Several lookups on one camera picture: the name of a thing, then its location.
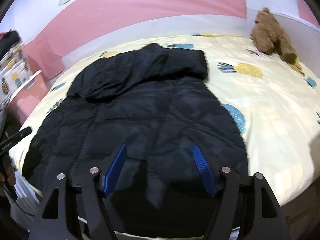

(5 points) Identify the white bed frame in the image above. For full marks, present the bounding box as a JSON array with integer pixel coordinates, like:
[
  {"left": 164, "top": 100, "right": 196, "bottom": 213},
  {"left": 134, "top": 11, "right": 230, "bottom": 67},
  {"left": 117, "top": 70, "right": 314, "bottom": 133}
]
[{"left": 50, "top": 9, "right": 319, "bottom": 82}]

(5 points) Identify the black puffer jacket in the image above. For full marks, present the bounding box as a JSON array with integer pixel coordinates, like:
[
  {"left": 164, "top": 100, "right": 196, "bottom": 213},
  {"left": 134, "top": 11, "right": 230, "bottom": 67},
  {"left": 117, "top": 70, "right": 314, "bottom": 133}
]
[{"left": 22, "top": 43, "right": 248, "bottom": 238}]

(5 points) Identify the brown teddy bear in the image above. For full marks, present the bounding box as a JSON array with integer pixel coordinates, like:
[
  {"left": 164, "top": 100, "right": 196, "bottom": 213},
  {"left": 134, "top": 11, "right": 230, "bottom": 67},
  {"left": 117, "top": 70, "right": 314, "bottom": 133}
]
[{"left": 251, "top": 8, "right": 305, "bottom": 76}]

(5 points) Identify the person's left hand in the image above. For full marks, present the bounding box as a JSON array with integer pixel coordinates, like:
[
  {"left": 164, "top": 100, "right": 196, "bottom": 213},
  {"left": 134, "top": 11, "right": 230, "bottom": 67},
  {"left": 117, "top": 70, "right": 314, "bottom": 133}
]
[{"left": 0, "top": 155, "right": 16, "bottom": 197}]

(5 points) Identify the pineapple print fabric pile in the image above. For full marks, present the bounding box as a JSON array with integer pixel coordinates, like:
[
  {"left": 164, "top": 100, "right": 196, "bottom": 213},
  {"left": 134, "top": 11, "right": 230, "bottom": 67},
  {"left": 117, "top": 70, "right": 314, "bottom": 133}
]
[{"left": 0, "top": 41, "right": 33, "bottom": 109}]

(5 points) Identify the yellow pineapple bed sheet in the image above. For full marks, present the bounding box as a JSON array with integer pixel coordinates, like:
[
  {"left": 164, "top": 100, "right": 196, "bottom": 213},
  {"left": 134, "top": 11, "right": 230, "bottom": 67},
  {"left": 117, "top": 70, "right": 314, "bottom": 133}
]
[{"left": 10, "top": 33, "right": 320, "bottom": 238}]

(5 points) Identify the black clothes pile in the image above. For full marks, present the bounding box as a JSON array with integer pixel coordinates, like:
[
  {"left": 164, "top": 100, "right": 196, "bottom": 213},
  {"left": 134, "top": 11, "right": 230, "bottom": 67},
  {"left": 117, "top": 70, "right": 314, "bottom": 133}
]
[{"left": 0, "top": 30, "right": 20, "bottom": 59}]

